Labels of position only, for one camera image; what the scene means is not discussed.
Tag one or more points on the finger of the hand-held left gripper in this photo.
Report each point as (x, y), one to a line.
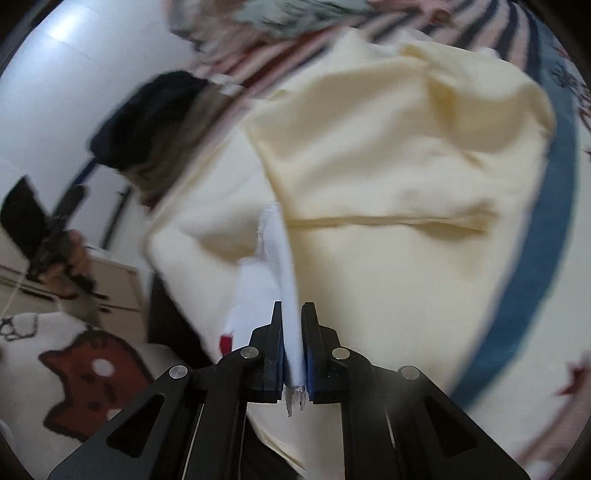
(69, 205)

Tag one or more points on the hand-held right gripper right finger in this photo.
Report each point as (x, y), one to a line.
(308, 364)

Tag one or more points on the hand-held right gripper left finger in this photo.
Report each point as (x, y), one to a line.
(279, 360)

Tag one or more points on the cream sweatshirt with white hem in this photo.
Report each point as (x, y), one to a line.
(392, 277)

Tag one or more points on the person's left hand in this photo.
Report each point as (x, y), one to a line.
(69, 258)

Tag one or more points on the white drawer cabinet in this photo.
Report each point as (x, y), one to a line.
(111, 286)

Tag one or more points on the black cloth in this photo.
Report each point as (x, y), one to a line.
(143, 120)

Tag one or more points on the olive brown cloth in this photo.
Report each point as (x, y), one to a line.
(184, 157)

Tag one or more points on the white cat print cloth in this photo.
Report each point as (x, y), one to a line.
(83, 369)

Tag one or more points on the striped printed blanket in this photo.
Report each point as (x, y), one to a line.
(531, 277)

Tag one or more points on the grey cloth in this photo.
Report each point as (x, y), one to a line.
(304, 11)

